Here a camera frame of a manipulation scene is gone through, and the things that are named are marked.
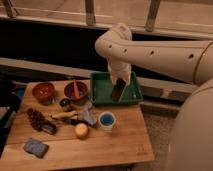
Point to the small dark metal cup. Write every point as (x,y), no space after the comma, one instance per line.
(65,104)

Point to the blue sponge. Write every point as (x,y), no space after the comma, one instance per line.
(35,147)

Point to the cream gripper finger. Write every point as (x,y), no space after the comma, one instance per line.
(113,82)
(126,83)

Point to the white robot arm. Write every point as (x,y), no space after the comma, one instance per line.
(191,142)

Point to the red-brown empty bowl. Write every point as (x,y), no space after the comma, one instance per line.
(44,92)

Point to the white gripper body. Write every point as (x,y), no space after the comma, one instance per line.
(119,71)

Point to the wooden handled tool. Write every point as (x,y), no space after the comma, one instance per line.
(64,115)

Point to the white cup blue inside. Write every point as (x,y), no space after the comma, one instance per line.
(107,120)

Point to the red utensil in bowl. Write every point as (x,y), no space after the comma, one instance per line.
(76,91)

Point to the green plastic tray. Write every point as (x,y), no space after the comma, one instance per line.
(101,89)

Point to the black rectangular eraser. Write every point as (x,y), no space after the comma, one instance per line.
(118,90)

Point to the small black box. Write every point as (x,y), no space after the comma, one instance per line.
(49,128)

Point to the yellow round fruit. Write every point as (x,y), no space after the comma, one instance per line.
(81,130)

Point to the wooden folding table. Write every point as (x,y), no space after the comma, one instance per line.
(128,142)

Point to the brown pine cone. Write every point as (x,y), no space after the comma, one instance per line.
(36,118)

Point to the dark red bowl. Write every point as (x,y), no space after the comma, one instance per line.
(69,90)

